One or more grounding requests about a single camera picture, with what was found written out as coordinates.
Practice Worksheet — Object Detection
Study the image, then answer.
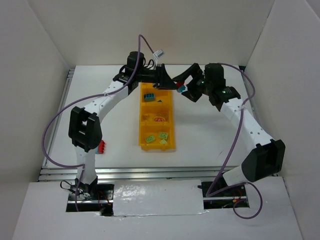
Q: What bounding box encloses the teal small lego brick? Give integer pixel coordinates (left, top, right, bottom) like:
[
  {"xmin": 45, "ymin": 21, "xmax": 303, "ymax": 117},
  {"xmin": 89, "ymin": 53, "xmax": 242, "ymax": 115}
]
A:
[{"xmin": 177, "ymin": 85, "xmax": 187, "ymax": 93}]

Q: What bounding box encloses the teal rounded lego brick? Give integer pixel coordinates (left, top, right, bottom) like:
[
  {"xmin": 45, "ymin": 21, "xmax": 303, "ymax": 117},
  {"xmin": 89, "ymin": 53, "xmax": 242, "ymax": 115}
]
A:
[{"xmin": 143, "ymin": 93, "xmax": 156, "ymax": 102}]

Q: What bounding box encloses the yellow round orange-print lego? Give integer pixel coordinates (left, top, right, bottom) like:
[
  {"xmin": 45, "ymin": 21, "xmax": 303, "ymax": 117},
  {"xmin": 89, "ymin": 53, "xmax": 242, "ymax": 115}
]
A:
[{"xmin": 154, "ymin": 116, "xmax": 166, "ymax": 122}]

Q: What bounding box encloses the lime green lego brick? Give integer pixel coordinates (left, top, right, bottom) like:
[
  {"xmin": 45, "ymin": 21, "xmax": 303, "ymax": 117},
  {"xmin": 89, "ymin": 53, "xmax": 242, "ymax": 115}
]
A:
[{"xmin": 158, "ymin": 131, "xmax": 169, "ymax": 140}]

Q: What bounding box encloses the pale green lego brick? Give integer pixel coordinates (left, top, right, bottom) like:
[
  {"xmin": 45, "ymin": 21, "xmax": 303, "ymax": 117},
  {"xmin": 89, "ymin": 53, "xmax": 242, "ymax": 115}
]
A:
[{"xmin": 159, "ymin": 139, "xmax": 168, "ymax": 145}]

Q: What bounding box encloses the red studded lego brick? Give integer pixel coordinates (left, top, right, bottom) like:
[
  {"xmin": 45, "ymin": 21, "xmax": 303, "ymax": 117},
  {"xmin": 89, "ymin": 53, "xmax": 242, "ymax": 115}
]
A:
[{"xmin": 97, "ymin": 140, "xmax": 106, "ymax": 154}]

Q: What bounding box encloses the red curved lego brick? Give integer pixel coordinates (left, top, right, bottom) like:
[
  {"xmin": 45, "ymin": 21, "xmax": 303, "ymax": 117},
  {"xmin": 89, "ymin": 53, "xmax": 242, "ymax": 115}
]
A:
[{"xmin": 176, "ymin": 82, "xmax": 184, "ymax": 88}]

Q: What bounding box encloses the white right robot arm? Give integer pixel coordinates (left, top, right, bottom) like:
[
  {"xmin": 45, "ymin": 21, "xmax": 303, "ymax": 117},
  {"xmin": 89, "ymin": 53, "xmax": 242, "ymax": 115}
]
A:
[{"xmin": 173, "ymin": 63, "xmax": 286, "ymax": 197}]

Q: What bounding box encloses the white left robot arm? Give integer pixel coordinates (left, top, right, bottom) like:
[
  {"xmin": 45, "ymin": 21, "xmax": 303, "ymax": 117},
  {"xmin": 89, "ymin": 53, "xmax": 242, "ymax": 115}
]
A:
[{"xmin": 68, "ymin": 51, "xmax": 177, "ymax": 197}]

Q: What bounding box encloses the yellow divided plastic bin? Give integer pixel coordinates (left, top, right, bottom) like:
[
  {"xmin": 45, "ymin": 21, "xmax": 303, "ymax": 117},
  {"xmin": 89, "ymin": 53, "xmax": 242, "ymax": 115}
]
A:
[{"xmin": 138, "ymin": 83, "xmax": 176, "ymax": 151}]

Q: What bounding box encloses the lime green lego in bin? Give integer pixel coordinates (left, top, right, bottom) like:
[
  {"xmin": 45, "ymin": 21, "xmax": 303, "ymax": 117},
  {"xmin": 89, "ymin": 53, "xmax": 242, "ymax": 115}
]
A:
[{"xmin": 144, "ymin": 134, "xmax": 156, "ymax": 144}]

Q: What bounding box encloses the white foil covered panel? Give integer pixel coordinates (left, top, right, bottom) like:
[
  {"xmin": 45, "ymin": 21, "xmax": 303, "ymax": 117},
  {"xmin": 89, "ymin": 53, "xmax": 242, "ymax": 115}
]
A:
[{"xmin": 113, "ymin": 179, "xmax": 205, "ymax": 217}]

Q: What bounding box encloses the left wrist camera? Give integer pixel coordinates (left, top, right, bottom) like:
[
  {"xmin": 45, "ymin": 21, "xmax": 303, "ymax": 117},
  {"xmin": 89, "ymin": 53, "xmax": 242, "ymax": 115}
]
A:
[{"xmin": 152, "ymin": 49, "xmax": 165, "ymax": 67}]

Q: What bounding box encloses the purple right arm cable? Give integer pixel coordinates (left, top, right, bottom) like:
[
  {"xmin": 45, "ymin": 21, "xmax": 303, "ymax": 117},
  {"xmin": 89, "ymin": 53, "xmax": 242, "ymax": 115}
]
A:
[{"xmin": 206, "ymin": 62, "xmax": 263, "ymax": 220}]

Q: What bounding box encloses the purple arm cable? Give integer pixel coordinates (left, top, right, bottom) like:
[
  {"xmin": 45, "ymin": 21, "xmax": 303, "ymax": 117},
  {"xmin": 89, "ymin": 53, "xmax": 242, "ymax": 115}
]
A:
[
  {"xmin": 206, "ymin": 62, "xmax": 263, "ymax": 220},
  {"xmin": 41, "ymin": 34, "xmax": 156, "ymax": 212}
]

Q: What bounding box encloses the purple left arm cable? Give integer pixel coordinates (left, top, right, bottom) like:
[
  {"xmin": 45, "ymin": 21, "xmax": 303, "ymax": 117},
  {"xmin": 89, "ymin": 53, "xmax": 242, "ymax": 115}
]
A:
[{"xmin": 41, "ymin": 34, "xmax": 156, "ymax": 212}]

